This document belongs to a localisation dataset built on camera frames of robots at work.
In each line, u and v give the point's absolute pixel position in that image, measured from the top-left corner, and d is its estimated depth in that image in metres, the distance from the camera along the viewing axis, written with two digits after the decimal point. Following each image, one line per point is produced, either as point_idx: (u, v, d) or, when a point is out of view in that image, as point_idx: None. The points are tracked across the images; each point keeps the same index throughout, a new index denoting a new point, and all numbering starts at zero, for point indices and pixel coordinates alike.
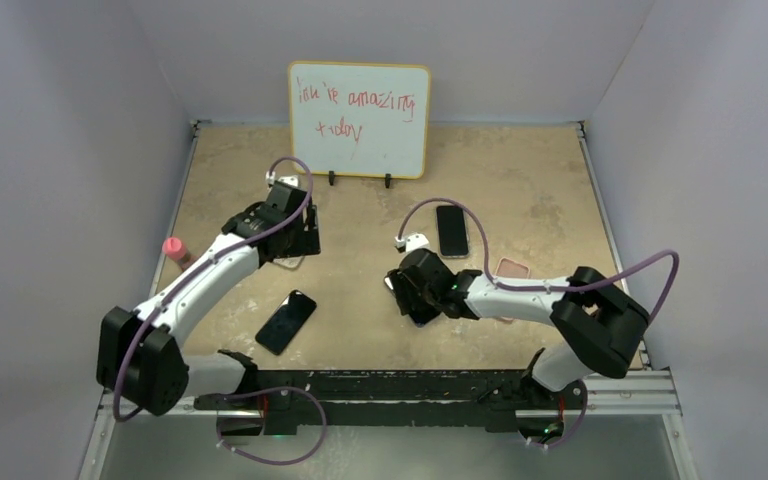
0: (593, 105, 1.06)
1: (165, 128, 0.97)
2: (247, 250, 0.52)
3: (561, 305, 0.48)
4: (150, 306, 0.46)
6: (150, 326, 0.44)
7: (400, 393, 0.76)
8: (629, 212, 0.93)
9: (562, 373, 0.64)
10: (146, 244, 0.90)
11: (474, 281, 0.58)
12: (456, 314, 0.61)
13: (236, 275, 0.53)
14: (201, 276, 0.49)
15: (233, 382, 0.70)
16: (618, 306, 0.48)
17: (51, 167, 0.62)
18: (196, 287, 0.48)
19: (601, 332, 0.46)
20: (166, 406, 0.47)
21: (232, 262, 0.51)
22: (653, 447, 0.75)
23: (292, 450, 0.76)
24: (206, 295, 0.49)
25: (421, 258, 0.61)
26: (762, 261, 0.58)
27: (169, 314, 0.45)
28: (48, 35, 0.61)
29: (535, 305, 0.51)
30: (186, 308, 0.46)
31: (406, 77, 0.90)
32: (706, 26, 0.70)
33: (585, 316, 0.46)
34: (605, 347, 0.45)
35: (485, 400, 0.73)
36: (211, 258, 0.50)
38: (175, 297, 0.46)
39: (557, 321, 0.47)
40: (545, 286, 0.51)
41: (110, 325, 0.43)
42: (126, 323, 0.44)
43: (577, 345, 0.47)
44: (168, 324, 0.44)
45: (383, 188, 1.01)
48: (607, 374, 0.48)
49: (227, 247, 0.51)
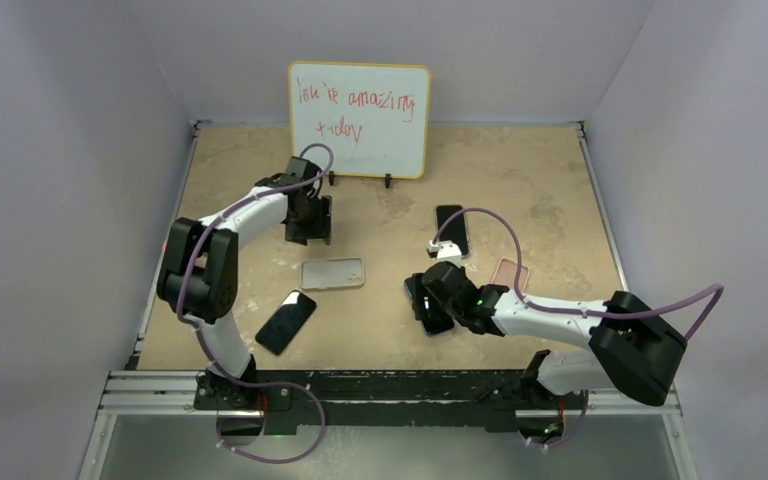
0: (593, 104, 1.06)
1: (164, 127, 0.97)
2: (281, 196, 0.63)
3: (599, 332, 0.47)
4: (210, 219, 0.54)
6: (215, 230, 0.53)
7: (400, 393, 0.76)
8: (629, 212, 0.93)
9: (570, 381, 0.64)
10: (146, 244, 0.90)
11: (501, 298, 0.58)
12: (480, 332, 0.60)
13: (270, 217, 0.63)
14: (250, 205, 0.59)
15: (244, 358, 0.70)
16: (656, 334, 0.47)
17: (50, 167, 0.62)
18: (245, 212, 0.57)
19: (641, 359, 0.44)
20: (216, 314, 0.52)
21: (270, 203, 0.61)
22: (653, 447, 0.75)
23: (291, 450, 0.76)
24: (252, 223, 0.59)
25: (444, 272, 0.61)
26: (761, 260, 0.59)
27: (229, 223, 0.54)
28: (46, 34, 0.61)
29: (570, 328, 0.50)
30: (242, 224, 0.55)
31: (406, 76, 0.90)
32: (705, 27, 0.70)
33: (624, 343, 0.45)
34: (644, 376, 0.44)
35: (485, 400, 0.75)
36: (254, 196, 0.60)
38: (231, 215, 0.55)
39: (595, 347, 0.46)
40: (581, 310, 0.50)
41: (179, 229, 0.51)
42: (193, 230, 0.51)
43: (613, 371, 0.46)
44: (230, 228, 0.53)
45: (382, 188, 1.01)
48: (642, 400, 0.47)
49: (266, 190, 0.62)
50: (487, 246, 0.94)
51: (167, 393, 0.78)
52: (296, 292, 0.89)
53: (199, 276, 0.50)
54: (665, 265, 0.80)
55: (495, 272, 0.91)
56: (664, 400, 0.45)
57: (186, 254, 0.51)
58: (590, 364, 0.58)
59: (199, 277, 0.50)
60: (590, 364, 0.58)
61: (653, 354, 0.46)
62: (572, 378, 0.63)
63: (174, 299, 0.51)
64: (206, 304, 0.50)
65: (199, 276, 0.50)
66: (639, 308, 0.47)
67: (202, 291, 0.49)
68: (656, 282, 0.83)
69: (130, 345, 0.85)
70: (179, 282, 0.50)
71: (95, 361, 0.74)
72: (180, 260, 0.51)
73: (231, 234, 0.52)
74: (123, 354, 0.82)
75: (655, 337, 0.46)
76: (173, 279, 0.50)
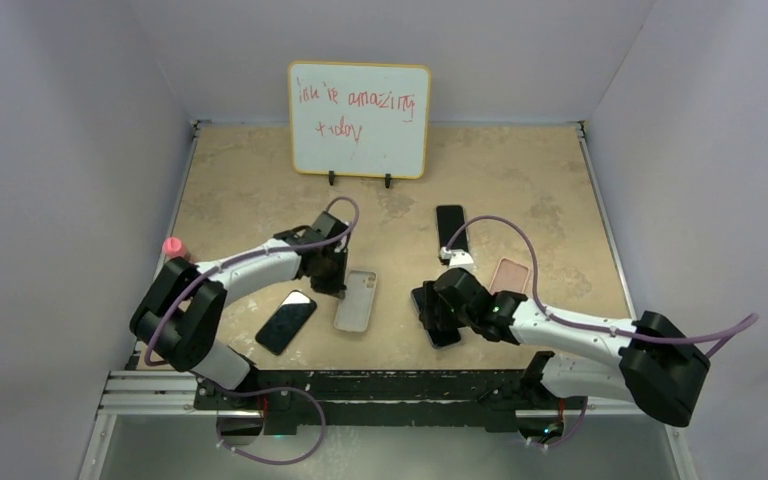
0: (593, 104, 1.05)
1: (164, 127, 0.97)
2: (293, 254, 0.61)
3: (629, 354, 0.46)
4: (208, 265, 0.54)
6: (206, 279, 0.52)
7: (400, 393, 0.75)
8: (629, 212, 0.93)
9: (576, 386, 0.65)
10: (145, 244, 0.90)
11: (518, 306, 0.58)
12: (495, 338, 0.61)
13: (277, 272, 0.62)
14: (255, 259, 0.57)
15: (236, 378, 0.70)
16: (683, 355, 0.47)
17: (50, 167, 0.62)
18: (248, 265, 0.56)
19: (670, 383, 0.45)
20: (180, 364, 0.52)
21: (279, 259, 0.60)
22: (653, 447, 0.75)
23: (291, 450, 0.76)
24: (254, 277, 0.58)
25: (458, 279, 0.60)
26: (760, 260, 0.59)
27: (223, 275, 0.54)
28: (47, 34, 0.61)
29: (596, 346, 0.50)
30: (237, 279, 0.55)
31: (406, 77, 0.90)
32: (705, 27, 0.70)
33: (655, 367, 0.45)
34: (673, 398, 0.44)
35: (485, 400, 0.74)
36: (264, 250, 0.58)
38: (230, 267, 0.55)
39: (626, 370, 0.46)
40: (610, 329, 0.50)
41: (171, 270, 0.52)
42: (186, 273, 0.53)
43: (638, 392, 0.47)
44: (222, 283, 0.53)
45: (382, 188, 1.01)
48: (665, 418, 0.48)
49: (280, 245, 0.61)
50: (487, 246, 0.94)
51: (167, 393, 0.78)
52: (296, 292, 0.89)
53: (174, 322, 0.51)
54: (665, 264, 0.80)
55: (496, 272, 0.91)
56: (687, 419, 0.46)
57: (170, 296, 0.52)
58: (605, 375, 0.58)
59: (172, 324, 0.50)
60: (608, 376, 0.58)
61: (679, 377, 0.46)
62: (581, 385, 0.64)
63: (143, 336, 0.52)
64: (173, 353, 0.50)
65: (173, 323, 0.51)
66: (669, 331, 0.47)
67: (172, 340, 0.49)
68: (656, 282, 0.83)
69: (130, 344, 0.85)
70: (153, 322, 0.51)
71: (96, 362, 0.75)
72: (162, 300, 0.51)
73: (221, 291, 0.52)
74: (123, 353, 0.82)
75: (682, 358, 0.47)
76: (149, 318, 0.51)
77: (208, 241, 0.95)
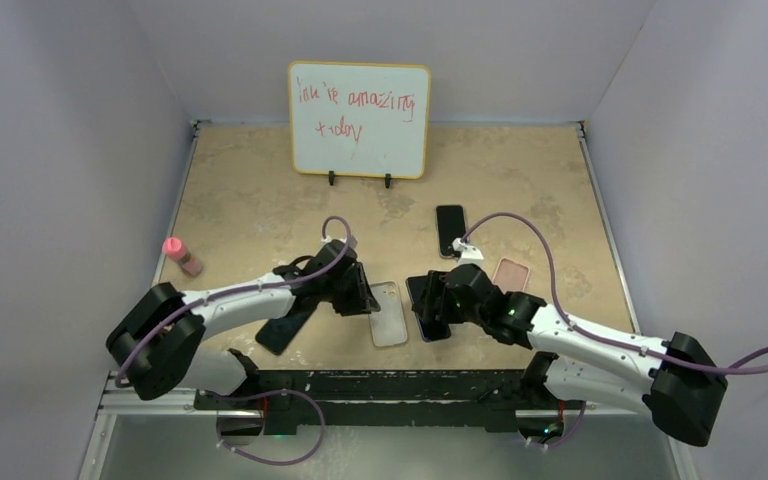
0: (593, 104, 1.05)
1: (164, 127, 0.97)
2: (287, 291, 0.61)
3: (660, 376, 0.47)
4: (194, 296, 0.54)
6: (187, 311, 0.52)
7: (401, 393, 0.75)
8: (628, 212, 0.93)
9: (582, 392, 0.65)
10: (145, 244, 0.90)
11: (535, 312, 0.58)
12: (508, 341, 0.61)
13: (265, 310, 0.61)
14: (244, 295, 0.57)
15: (230, 385, 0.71)
16: (707, 379, 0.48)
17: (49, 167, 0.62)
18: (236, 300, 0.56)
19: (695, 405, 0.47)
20: (146, 393, 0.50)
21: (272, 296, 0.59)
22: (653, 446, 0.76)
23: (292, 451, 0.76)
24: (240, 312, 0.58)
25: (472, 278, 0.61)
26: (760, 261, 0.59)
27: (207, 308, 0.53)
28: (47, 35, 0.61)
29: (624, 364, 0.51)
30: (221, 313, 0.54)
31: (406, 76, 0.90)
32: (705, 28, 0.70)
33: (684, 390, 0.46)
34: (696, 420, 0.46)
35: (485, 400, 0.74)
36: (258, 285, 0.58)
38: (217, 300, 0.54)
39: (654, 391, 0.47)
40: (641, 348, 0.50)
41: (157, 295, 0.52)
42: (170, 300, 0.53)
43: (658, 409, 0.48)
44: (202, 316, 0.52)
45: (383, 188, 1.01)
48: (679, 435, 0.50)
49: (274, 281, 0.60)
50: (487, 246, 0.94)
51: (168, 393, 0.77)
52: None
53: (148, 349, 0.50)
54: (664, 264, 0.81)
55: (496, 272, 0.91)
56: (704, 439, 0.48)
57: (149, 322, 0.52)
58: (619, 388, 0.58)
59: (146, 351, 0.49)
60: (622, 389, 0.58)
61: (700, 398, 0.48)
62: (588, 391, 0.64)
63: (119, 357, 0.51)
64: (140, 382, 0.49)
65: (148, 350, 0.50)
66: (699, 355, 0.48)
67: (141, 367, 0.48)
68: (656, 282, 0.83)
69: None
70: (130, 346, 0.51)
71: (96, 362, 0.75)
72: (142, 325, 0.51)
73: (200, 326, 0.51)
74: None
75: (705, 382, 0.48)
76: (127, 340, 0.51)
77: (208, 241, 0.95)
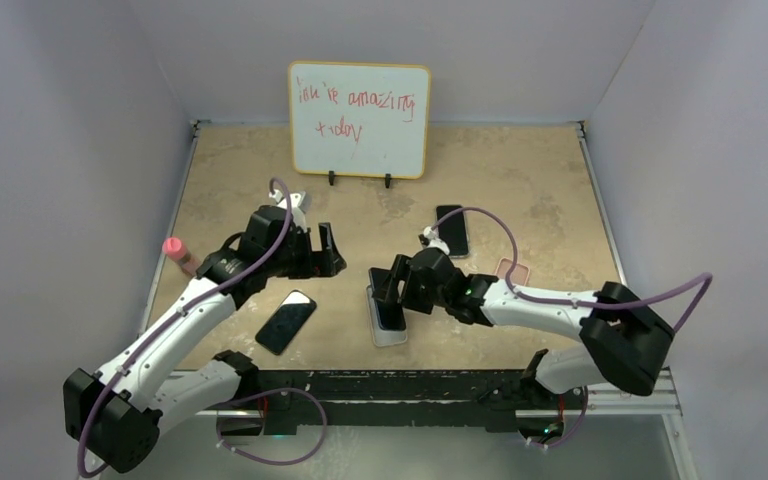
0: (594, 104, 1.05)
1: (163, 127, 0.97)
2: (218, 298, 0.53)
3: (589, 323, 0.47)
4: (112, 370, 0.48)
6: (111, 392, 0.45)
7: (400, 393, 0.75)
8: (628, 212, 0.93)
9: (568, 378, 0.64)
10: (145, 244, 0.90)
11: (489, 287, 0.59)
12: (468, 321, 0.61)
13: (209, 324, 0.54)
14: (163, 336, 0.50)
15: (230, 389, 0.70)
16: (645, 324, 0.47)
17: (49, 167, 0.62)
18: (160, 346, 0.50)
19: (630, 351, 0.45)
20: (131, 462, 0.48)
21: (203, 311, 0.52)
22: (653, 447, 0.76)
23: (292, 450, 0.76)
24: (178, 349, 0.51)
25: (435, 260, 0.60)
26: (759, 260, 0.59)
27: (132, 375, 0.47)
28: (47, 35, 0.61)
29: (560, 318, 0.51)
30: (149, 370, 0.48)
31: (406, 77, 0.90)
32: (706, 28, 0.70)
33: (614, 335, 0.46)
34: (633, 366, 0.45)
35: (485, 400, 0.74)
36: (180, 310, 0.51)
38: (138, 359, 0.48)
39: (584, 338, 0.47)
40: (572, 300, 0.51)
41: (70, 388, 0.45)
42: (89, 387, 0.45)
43: (601, 362, 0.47)
44: (127, 390, 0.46)
45: (382, 188, 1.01)
48: (631, 390, 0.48)
49: (197, 293, 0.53)
50: (487, 246, 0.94)
51: None
52: (296, 292, 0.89)
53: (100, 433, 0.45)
54: (664, 264, 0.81)
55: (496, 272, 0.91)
56: (650, 388, 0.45)
57: (83, 414, 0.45)
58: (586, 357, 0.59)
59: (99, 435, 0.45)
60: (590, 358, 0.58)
61: (641, 345, 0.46)
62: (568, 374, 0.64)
63: None
64: (116, 462, 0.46)
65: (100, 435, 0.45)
66: (629, 298, 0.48)
67: (104, 454, 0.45)
68: (655, 282, 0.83)
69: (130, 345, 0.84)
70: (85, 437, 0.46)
71: (97, 362, 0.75)
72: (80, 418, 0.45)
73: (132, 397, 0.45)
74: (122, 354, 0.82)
75: (644, 327, 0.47)
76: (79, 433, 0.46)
77: (207, 241, 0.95)
